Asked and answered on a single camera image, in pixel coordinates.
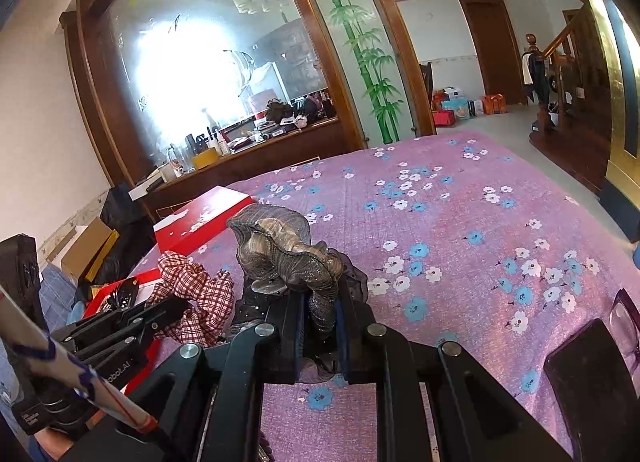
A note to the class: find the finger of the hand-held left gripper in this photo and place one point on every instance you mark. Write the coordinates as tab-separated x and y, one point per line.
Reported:
125	317
117	348

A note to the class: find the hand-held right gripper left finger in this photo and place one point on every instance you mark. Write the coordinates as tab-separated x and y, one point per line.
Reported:
300	337

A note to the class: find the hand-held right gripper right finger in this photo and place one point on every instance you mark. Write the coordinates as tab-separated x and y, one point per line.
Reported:
342	339

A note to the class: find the red box base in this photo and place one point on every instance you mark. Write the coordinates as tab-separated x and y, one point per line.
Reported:
97	303

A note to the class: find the grey ruffled scrunchie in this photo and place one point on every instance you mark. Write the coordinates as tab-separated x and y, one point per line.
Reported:
280	252

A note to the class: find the red plaid scrunchie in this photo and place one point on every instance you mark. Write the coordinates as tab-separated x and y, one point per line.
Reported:
210	292

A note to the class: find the blue plaid cloth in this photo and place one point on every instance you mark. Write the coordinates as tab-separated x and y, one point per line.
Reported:
56	289

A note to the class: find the cardboard box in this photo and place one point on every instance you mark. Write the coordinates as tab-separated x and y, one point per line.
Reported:
85	252

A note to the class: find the black speaker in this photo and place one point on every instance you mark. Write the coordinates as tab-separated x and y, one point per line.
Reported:
20	272

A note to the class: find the red floral box lid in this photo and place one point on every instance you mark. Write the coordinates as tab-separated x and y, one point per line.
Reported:
200	227

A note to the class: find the long white box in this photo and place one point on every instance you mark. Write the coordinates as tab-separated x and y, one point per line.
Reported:
146	188

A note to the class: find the yellow box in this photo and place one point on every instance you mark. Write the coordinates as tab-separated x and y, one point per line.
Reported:
205	160

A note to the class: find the brown bag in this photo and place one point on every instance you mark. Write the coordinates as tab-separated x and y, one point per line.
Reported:
278	110

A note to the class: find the wooden glass cabinet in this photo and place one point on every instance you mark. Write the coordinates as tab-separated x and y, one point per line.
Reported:
90	92

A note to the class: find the red gift box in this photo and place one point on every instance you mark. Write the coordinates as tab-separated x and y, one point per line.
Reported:
444	118

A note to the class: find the black phone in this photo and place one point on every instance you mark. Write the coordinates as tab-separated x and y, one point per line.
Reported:
590	382

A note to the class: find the orange gift bag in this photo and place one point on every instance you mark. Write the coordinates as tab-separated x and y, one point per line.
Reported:
493	103

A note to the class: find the purple glasses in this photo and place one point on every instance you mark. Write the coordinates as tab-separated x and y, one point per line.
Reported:
627	327

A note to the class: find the bamboo print glass panel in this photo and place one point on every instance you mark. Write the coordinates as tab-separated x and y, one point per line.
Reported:
360	42

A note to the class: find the wooden door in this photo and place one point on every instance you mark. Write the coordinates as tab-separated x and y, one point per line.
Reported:
492	52

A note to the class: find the black jacket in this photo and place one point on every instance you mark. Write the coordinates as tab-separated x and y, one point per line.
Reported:
536	77

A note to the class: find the wooden stair railing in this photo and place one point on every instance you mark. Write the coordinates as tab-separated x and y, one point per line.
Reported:
565	92

